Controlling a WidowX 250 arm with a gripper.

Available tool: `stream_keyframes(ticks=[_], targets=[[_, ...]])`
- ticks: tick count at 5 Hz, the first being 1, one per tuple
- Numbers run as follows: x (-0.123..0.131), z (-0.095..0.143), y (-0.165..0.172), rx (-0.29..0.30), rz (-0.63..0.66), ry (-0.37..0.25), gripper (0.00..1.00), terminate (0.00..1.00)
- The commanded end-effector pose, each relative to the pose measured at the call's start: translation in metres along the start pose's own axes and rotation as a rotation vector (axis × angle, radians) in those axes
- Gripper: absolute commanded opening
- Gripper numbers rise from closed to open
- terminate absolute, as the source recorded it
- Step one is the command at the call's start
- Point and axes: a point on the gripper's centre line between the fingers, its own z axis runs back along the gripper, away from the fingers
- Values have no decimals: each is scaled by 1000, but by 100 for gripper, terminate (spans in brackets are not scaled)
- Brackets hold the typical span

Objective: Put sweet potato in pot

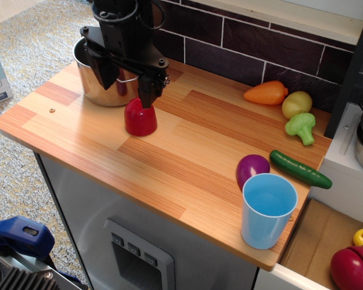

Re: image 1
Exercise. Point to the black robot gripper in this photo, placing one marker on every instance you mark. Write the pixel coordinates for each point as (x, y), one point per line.
(126, 44)

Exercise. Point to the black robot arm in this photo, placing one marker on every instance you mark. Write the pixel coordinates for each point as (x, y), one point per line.
(125, 9)

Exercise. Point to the yellow toy potato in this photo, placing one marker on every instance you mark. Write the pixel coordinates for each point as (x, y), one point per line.
(296, 103)

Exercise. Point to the orange toy carrot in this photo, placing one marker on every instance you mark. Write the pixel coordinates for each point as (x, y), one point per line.
(268, 93)

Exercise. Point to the purple toy eggplant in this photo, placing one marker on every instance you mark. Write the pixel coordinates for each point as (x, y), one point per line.
(249, 166)

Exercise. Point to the grey toy dishwasher front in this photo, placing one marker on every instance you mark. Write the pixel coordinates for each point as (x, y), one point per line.
(122, 245)

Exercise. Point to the green toy broccoli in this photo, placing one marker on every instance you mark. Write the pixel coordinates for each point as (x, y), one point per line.
(302, 125)

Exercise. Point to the light blue plastic cup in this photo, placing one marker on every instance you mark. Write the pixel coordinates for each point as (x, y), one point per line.
(268, 202)

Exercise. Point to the blue clamp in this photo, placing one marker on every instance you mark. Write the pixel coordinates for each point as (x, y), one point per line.
(25, 236)

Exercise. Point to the green toy cucumber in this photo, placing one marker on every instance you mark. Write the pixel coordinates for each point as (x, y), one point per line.
(299, 170)

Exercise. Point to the cardboard box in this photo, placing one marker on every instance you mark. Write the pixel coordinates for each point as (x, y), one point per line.
(320, 232)

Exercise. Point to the red toy apple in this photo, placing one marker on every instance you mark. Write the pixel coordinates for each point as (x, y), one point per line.
(346, 268)

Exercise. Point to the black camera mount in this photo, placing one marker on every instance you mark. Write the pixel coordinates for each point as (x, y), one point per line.
(20, 272)

